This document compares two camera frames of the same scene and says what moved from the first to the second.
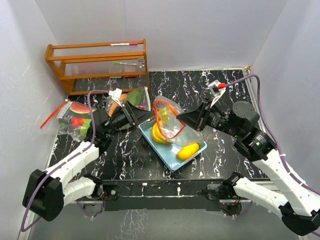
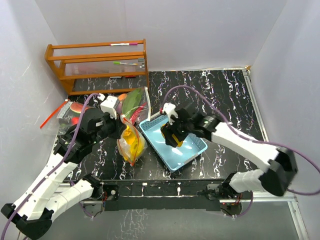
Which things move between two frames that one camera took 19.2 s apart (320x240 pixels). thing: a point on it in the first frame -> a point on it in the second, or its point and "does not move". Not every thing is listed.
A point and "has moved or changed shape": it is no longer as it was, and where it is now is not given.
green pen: (120, 63) does not move
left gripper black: (140, 115) -> (119, 127)
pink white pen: (124, 44) does not move
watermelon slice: (81, 108) does not move
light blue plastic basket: (166, 153) does not move
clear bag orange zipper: (73, 118) does not move
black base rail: (196, 195) does not move
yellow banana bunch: (165, 115) -> (129, 135)
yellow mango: (187, 151) -> (179, 143)
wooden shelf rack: (110, 67) does not move
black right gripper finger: (203, 109) -> (170, 139)
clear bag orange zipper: (175, 132) has moved or changed shape
